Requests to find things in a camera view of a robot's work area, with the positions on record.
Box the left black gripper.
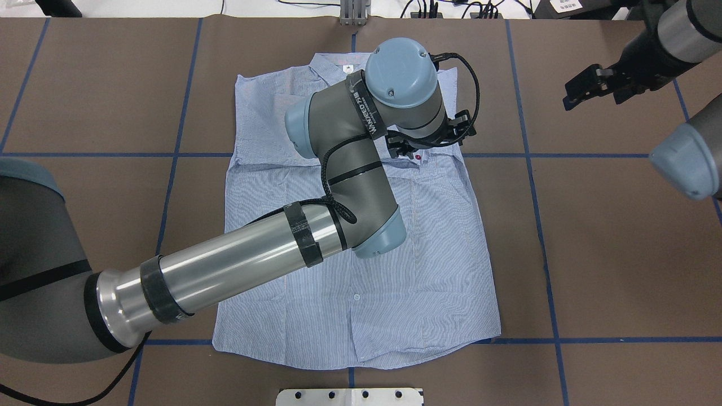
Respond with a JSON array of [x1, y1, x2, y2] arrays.
[[386, 133, 430, 160]]

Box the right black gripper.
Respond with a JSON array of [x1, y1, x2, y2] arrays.
[[562, 53, 666, 111]]

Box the blue striped button shirt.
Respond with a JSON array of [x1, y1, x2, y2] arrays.
[[212, 53, 502, 370]]

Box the brown table cover mat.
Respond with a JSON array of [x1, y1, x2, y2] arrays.
[[2, 15, 720, 405]]

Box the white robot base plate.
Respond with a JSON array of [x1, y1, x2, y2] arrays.
[[275, 387, 425, 405]]

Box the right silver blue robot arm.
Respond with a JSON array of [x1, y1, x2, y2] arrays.
[[563, 1, 721, 200]]

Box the grey aluminium frame post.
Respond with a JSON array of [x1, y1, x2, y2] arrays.
[[340, 0, 371, 26]]

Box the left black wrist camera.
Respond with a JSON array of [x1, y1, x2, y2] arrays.
[[440, 109, 477, 147]]

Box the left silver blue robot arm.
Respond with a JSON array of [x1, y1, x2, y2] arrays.
[[2, 38, 453, 363]]

